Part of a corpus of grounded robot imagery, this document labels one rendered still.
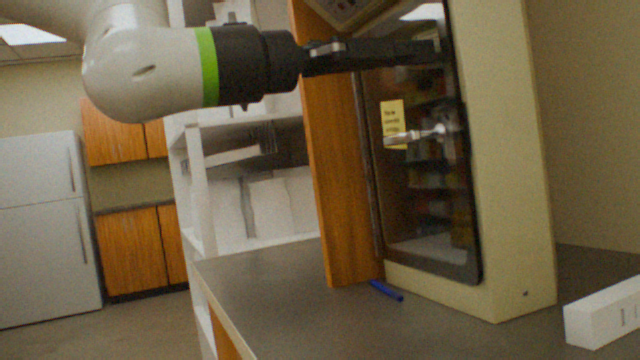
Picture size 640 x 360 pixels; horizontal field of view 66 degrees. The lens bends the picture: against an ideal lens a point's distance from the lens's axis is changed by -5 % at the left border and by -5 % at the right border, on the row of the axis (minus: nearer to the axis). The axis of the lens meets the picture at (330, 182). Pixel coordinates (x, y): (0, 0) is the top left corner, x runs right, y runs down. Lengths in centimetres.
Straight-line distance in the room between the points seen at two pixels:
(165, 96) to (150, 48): 5
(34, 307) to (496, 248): 521
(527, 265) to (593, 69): 49
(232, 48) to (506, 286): 46
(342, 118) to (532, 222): 43
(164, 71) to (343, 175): 52
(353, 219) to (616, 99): 54
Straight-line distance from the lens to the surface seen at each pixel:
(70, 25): 67
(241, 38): 59
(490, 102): 71
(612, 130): 109
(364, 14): 88
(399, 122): 82
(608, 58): 109
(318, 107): 99
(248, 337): 81
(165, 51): 57
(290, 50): 60
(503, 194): 71
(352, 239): 101
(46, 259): 555
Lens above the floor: 119
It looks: 3 degrees down
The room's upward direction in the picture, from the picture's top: 8 degrees counter-clockwise
